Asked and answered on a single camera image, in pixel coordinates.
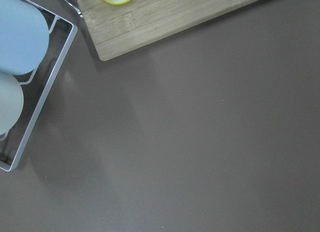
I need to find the wooden cutting board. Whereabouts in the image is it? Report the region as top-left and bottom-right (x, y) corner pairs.
(77, 0), (259, 61)

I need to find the green cup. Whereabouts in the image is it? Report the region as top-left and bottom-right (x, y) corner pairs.
(0, 73), (24, 135)

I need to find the light blue cup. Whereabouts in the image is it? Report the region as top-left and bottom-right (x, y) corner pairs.
(0, 0), (49, 75)

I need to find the white wire cup rack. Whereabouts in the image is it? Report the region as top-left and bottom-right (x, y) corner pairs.
(0, 0), (78, 172)

